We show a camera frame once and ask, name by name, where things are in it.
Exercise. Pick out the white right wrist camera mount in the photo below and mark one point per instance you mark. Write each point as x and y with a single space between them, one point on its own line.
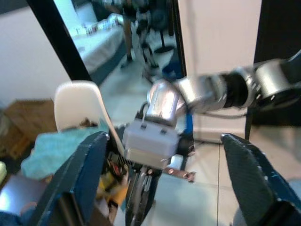
150 143

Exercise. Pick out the cardboard box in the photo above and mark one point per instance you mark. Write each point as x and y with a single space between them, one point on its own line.
21 120

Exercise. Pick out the standing humanoid robot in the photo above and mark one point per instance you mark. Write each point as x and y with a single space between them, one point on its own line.
145 49

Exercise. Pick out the black door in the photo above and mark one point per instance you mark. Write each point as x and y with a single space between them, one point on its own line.
279 28

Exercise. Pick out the white plastic chair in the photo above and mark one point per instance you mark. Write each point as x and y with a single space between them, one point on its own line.
77 103

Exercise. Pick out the bed with white sheet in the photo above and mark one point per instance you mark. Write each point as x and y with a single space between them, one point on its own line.
98 49

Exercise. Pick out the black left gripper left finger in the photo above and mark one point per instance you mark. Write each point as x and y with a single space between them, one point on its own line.
77 179

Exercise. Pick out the teal cloth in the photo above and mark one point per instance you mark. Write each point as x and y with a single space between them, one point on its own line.
56 150

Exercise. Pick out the black pedestal fan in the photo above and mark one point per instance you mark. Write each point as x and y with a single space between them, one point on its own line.
165 49

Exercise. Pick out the person in black clothes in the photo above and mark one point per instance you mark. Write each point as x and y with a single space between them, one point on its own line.
128 40

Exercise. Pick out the narrow black door panel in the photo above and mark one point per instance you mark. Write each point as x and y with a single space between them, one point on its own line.
60 40

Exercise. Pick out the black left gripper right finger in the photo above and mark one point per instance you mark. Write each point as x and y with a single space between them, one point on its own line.
254 183

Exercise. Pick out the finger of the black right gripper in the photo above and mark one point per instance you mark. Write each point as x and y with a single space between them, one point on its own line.
133 204
149 202

